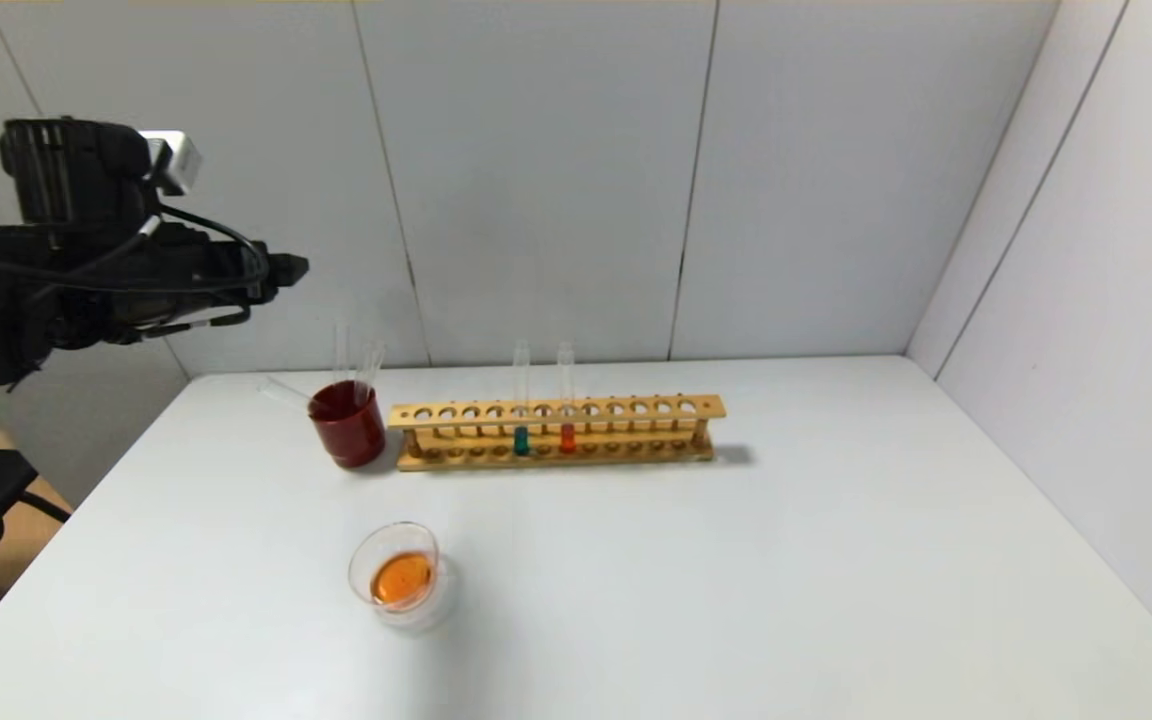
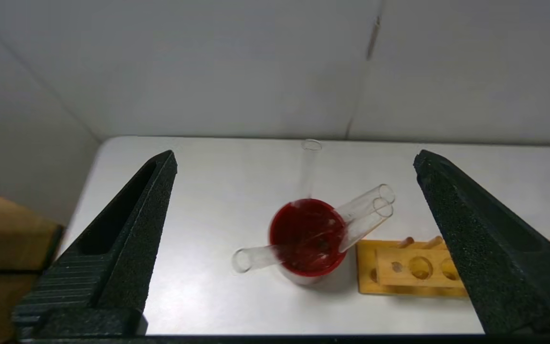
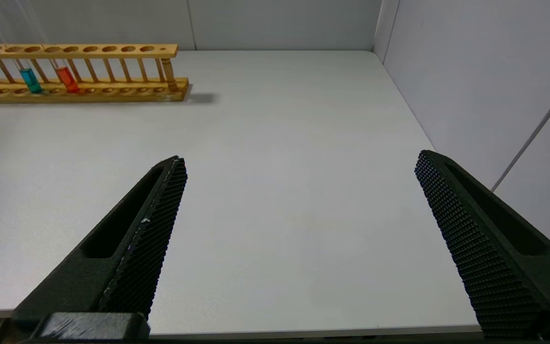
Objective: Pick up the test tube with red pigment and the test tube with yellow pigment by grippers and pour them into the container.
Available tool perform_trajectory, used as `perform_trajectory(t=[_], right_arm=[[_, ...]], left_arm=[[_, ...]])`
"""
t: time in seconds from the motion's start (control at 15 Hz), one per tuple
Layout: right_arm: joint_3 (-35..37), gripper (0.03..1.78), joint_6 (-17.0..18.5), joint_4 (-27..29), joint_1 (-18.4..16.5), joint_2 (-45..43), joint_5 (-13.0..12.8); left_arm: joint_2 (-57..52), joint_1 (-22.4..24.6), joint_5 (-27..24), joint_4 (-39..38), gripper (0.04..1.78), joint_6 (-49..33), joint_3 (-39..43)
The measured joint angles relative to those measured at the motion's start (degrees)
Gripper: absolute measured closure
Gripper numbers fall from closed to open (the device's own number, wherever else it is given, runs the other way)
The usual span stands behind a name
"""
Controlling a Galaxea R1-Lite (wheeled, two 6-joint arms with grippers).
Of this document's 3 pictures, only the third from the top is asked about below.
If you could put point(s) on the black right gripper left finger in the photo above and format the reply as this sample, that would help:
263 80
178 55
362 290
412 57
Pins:
127 258

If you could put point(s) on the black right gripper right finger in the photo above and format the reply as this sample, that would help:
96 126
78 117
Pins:
504 253

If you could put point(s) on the test tube with red pigment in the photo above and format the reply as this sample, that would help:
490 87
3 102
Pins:
67 80

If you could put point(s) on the wooden test tube rack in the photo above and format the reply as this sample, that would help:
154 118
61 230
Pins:
112 71

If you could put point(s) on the test tube with green pigment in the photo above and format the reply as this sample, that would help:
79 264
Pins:
30 81

